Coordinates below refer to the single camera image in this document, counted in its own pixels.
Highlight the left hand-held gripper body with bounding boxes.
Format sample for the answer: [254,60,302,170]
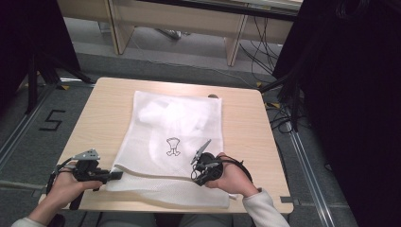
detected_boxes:
[71,148,107,183]

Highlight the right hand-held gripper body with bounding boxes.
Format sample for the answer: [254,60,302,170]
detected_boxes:
[189,138,225,185]

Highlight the white mesh laundry bag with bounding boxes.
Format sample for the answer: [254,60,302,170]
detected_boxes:
[105,90,231,209]

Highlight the person's right hand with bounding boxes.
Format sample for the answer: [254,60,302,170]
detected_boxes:
[203,152,260,199]

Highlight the person's left hand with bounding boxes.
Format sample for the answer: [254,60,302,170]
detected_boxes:
[46,162,104,211]

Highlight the white garment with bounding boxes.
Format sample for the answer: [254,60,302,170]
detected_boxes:
[138,96,206,171]

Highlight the grey tape piece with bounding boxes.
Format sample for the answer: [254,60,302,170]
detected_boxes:
[279,195,301,206]

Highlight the black metal stand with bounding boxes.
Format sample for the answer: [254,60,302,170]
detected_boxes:
[26,51,96,115]
[258,70,305,132]

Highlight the grey object under desk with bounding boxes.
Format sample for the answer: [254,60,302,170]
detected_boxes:
[155,27,192,42]

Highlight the black curtain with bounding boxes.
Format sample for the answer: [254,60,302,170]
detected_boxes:
[271,0,401,227]
[0,0,81,113]

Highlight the light wooden desk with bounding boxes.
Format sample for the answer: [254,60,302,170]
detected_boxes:
[56,0,305,67]

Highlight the black strap of right gripper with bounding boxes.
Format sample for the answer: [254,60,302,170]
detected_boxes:
[220,155,253,183]

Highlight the black strap of gripper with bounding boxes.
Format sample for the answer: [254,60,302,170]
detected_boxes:
[45,156,83,211]
[220,155,253,183]

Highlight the black strap of left gripper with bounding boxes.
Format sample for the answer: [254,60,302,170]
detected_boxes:
[45,156,83,211]

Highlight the metal floor rail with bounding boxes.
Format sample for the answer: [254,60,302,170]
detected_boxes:
[288,129,337,227]
[0,84,53,171]

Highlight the black cables on floor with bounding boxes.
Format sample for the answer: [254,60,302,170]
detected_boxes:
[264,99,296,135]

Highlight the hanging black cables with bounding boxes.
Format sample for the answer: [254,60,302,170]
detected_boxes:
[238,15,282,83]

